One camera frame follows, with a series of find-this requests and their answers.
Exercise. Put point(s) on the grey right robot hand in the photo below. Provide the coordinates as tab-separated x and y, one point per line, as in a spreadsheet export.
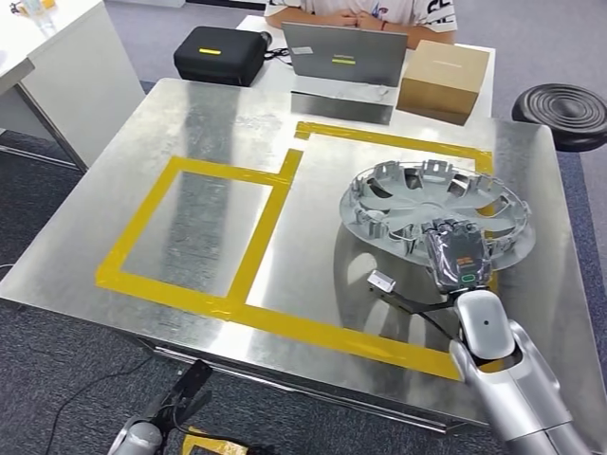
460	257

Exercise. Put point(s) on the black round stool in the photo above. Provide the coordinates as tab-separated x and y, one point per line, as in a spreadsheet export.
559	113

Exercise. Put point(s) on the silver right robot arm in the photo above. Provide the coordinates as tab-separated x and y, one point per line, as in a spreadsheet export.
512	389

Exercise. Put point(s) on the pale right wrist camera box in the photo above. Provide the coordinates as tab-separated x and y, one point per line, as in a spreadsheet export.
381	281

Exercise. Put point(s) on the steel table with thin legs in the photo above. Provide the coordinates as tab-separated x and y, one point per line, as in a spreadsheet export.
47	38

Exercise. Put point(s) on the silver plastic wheel hubcap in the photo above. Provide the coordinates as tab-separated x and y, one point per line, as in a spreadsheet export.
403	201

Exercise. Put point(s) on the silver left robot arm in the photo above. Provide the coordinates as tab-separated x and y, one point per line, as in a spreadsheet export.
137	439

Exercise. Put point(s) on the person's left forearm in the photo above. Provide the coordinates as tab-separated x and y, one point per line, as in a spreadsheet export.
417	34

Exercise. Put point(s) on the white cabinet panel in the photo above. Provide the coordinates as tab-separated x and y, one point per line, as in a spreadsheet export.
104	94

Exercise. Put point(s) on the black carrying case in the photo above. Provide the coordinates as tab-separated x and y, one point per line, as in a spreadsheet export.
218	63

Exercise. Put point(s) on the steel workbench table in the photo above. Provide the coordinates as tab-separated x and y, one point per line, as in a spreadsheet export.
214	220

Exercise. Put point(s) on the person's right forearm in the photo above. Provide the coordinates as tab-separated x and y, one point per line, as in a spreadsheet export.
294	17

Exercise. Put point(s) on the yellow floor tape marking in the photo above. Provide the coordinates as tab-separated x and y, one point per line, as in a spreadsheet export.
208	447

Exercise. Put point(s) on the person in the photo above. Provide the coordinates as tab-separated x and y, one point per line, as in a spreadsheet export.
360	6

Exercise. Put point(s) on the grey laptop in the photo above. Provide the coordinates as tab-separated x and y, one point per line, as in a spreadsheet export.
346	56

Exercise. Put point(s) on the tan cardboard box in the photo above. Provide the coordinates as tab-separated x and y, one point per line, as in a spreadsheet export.
441	81

